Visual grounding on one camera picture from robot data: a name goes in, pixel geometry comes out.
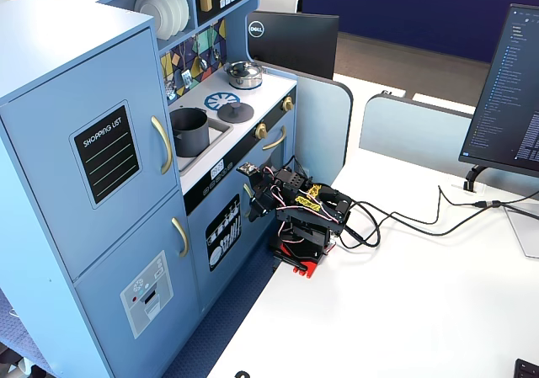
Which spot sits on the dark gray pot lid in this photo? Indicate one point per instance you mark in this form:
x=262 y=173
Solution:
x=235 y=112

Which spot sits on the red robot base clamp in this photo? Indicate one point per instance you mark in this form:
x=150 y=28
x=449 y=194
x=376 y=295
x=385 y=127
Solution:
x=309 y=266

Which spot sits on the black keyboard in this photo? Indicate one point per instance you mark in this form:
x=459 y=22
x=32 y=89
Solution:
x=528 y=369

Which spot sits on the lit computer monitor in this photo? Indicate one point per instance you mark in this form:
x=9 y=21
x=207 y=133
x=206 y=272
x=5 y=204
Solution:
x=509 y=92

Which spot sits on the gold stove knob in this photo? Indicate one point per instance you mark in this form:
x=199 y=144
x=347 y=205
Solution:
x=288 y=104
x=261 y=131

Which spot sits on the silver skimmer spoon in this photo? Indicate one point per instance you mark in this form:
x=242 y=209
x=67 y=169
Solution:
x=171 y=92

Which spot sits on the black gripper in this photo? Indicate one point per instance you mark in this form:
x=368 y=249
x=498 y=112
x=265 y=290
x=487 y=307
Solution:
x=258 y=206

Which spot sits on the light blue desk divider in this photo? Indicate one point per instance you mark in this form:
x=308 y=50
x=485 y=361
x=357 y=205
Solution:
x=412 y=127
x=320 y=121

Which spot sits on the black monitor stand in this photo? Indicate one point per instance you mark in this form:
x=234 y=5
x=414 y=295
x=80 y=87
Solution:
x=472 y=178

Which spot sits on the gray toy sink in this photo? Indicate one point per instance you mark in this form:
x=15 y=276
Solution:
x=219 y=134

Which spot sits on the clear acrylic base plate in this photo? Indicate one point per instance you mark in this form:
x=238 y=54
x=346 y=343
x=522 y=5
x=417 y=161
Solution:
x=524 y=235

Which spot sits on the black Dell monitor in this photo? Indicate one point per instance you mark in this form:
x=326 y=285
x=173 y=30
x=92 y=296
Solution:
x=295 y=41

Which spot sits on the dark gray toy pot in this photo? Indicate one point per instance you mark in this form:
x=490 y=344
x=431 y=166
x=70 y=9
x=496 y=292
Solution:
x=191 y=136

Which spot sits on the silver toy spatula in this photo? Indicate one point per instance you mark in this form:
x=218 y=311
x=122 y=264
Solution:
x=186 y=77

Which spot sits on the small wrist camera board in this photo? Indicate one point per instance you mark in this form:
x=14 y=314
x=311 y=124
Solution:
x=247 y=168

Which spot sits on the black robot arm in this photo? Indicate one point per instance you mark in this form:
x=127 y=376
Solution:
x=304 y=214

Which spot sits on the silver toy ladle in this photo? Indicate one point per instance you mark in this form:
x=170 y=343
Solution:
x=203 y=63

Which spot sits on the silver toy spoon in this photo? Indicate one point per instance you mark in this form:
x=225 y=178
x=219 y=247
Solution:
x=216 y=53

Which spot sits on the white plate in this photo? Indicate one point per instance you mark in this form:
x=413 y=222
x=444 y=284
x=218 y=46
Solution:
x=149 y=16
x=184 y=3
x=173 y=5

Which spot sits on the blue toy kitchen unit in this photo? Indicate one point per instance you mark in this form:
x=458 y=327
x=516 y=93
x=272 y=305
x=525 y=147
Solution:
x=50 y=79

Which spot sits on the silver pot with lid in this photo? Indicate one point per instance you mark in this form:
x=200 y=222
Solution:
x=243 y=75

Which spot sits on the black shopping list chalkboard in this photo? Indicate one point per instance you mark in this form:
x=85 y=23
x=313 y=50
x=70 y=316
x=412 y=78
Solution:
x=106 y=154

